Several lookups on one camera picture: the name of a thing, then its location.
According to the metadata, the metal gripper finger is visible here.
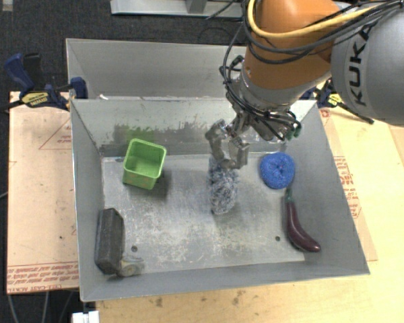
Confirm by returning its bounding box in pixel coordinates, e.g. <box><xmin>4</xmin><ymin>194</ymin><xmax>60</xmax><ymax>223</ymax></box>
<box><xmin>204</xmin><ymin>119</ymin><xmax>236</xmax><ymax>170</ymax></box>
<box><xmin>229</xmin><ymin>137</ymin><xmax>251</xmax><ymax>170</ymax></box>

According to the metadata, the grey-blue fuzzy cloth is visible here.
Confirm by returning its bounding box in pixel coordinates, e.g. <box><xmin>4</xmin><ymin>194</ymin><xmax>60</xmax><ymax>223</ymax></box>
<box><xmin>206</xmin><ymin>155</ymin><xmax>240</xmax><ymax>216</ymax></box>

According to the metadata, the blue round scouring pad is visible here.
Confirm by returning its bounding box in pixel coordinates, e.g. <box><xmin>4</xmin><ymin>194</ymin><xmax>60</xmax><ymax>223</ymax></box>
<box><xmin>259</xmin><ymin>152</ymin><xmax>296</xmax><ymax>190</ymax></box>

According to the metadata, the green square plastic cup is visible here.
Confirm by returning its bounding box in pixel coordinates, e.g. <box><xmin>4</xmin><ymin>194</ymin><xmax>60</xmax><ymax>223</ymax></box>
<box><xmin>121</xmin><ymin>138</ymin><xmax>168</xmax><ymax>191</ymax></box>

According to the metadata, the purple toy eggplant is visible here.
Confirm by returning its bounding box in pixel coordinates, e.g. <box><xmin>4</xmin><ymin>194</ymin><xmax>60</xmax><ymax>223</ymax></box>
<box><xmin>282</xmin><ymin>188</ymin><xmax>322</xmax><ymax>253</ymax></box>

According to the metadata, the grey metal bin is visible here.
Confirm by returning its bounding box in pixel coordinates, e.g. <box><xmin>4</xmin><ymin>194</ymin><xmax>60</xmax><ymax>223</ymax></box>
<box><xmin>65</xmin><ymin>38</ymin><xmax>372</xmax><ymax>303</ymax></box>

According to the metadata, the dark green flat block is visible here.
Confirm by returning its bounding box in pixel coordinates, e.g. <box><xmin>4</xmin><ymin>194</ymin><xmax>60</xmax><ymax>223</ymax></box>
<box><xmin>94</xmin><ymin>207</ymin><xmax>126</xmax><ymax>276</ymax></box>

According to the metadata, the small grey roll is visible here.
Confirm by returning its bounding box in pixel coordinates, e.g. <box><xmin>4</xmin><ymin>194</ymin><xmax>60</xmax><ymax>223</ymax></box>
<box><xmin>119</xmin><ymin>256</ymin><xmax>146</xmax><ymax>279</ymax></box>

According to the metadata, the brown cardboard board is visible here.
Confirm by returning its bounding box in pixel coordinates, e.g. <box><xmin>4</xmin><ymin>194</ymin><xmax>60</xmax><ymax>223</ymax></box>
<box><xmin>6</xmin><ymin>90</ymin><xmax>380</xmax><ymax>295</ymax></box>

